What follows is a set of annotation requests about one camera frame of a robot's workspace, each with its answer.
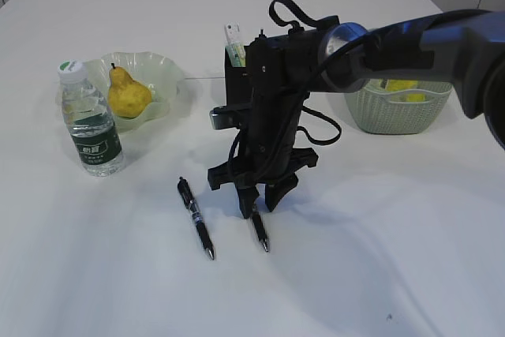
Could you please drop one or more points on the black square pen holder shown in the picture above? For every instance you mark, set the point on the black square pen holder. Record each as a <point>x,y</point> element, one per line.
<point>238,88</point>

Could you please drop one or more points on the yellow waste paper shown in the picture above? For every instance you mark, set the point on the yellow waste paper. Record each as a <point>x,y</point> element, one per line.
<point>398,90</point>

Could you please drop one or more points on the clear water bottle green label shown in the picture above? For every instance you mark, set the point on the clear water bottle green label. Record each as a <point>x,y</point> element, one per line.
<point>89,121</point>

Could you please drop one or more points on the yellow utility knife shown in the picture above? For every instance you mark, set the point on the yellow utility knife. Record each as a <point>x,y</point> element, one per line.
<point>240,52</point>

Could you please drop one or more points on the green plastic woven basket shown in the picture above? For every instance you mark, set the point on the green plastic woven basket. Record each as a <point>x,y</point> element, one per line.
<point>375,114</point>

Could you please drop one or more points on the yellow pear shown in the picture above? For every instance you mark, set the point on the yellow pear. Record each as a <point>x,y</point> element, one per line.
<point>126,97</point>

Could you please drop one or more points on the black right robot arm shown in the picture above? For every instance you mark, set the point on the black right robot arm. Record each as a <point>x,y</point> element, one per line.
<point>464,48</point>

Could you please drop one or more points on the teal utility knife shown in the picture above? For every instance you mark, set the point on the teal utility knife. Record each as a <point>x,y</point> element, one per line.
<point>234,58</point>

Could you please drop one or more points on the green wavy glass plate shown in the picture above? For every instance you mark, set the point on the green wavy glass plate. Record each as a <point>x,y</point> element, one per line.
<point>158,73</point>

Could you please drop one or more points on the clear plastic ruler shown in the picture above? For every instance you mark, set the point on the clear plastic ruler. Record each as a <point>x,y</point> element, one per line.
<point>233,35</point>

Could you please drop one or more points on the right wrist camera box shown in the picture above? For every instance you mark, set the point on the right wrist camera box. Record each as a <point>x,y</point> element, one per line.
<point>230,116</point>

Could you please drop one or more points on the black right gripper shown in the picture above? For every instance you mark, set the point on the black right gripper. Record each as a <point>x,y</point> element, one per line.
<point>247,170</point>

